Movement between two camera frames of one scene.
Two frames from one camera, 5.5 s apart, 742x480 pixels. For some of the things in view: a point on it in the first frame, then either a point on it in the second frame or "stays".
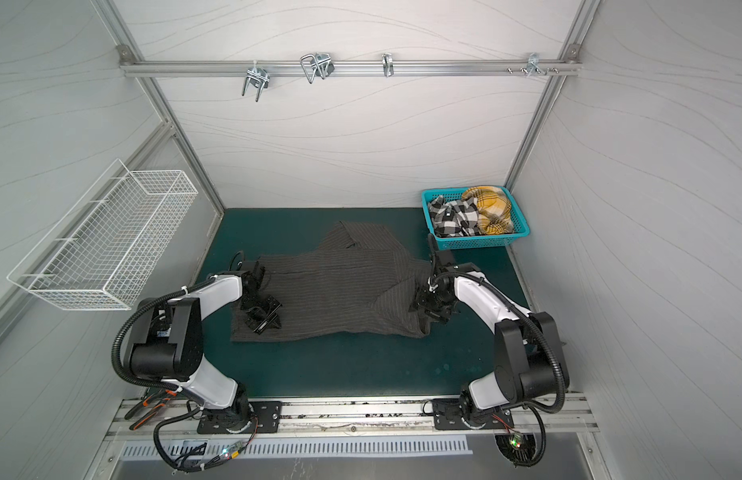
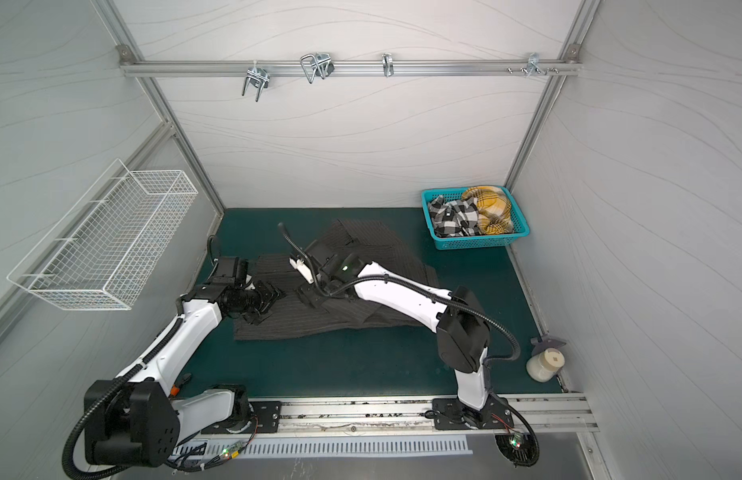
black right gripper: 433,298 to 310,291
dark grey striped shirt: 362,284 stays
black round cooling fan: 518,448 stays
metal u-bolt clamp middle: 320,64 stays
